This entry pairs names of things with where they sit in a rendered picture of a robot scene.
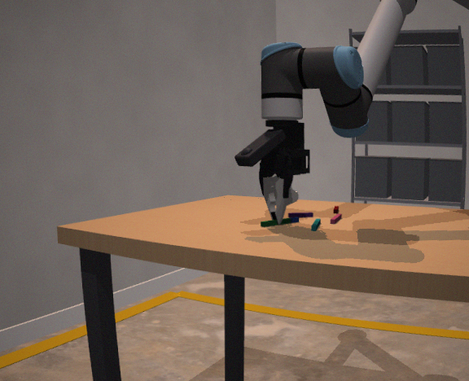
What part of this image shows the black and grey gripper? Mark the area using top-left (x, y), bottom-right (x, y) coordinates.
top-left (259, 120), bottom-right (309, 224)

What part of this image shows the purple rod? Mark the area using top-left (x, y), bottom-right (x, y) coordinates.
top-left (288, 212), bottom-right (313, 217)

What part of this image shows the pink rod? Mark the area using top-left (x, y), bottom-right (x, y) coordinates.
top-left (331, 214), bottom-right (342, 224)

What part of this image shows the turquoise rod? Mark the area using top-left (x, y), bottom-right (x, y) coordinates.
top-left (311, 219), bottom-right (321, 231)

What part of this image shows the green rod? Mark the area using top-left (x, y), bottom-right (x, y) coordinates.
top-left (261, 218), bottom-right (291, 227)

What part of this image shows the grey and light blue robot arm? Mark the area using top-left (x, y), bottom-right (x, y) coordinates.
top-left (234, 0), bottom-right (418, 167)

